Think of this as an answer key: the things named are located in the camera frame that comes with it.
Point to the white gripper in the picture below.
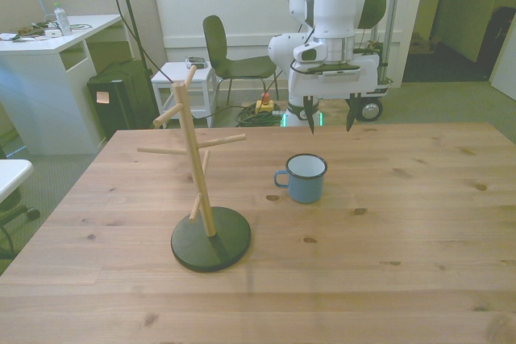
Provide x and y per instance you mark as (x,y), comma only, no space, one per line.
(371,78)

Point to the blue enamel mug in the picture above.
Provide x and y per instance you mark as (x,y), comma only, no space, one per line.
(304,191)

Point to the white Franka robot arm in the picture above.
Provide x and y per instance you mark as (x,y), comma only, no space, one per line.
(334,5)

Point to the wooden mug tree black base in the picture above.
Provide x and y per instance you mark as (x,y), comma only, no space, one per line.
(211,251)

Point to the yellow emergency stop button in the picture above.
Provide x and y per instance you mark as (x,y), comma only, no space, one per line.
(265,104)

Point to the dark plastic chair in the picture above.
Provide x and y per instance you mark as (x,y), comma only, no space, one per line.
(215,42)

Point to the small grey device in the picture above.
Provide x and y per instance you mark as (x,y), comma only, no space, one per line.
(196,63)

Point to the white square stool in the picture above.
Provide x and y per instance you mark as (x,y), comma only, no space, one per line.
(181,76)

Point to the black box with orange sticker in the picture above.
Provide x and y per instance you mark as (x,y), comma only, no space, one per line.
(121,106)

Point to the clear plastic bottle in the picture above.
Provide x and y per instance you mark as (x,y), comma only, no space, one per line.
(63,21)

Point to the small white box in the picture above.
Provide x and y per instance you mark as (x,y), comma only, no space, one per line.
(51,32)

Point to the white desk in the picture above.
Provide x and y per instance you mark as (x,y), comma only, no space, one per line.
(40,90)

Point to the white rounded table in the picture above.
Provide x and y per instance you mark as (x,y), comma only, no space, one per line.
(12,175)

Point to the wheeled robot cart with frame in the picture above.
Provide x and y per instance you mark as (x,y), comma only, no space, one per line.
(377,90)

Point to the black camera stand pole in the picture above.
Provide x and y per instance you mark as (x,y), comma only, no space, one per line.
(131,13)

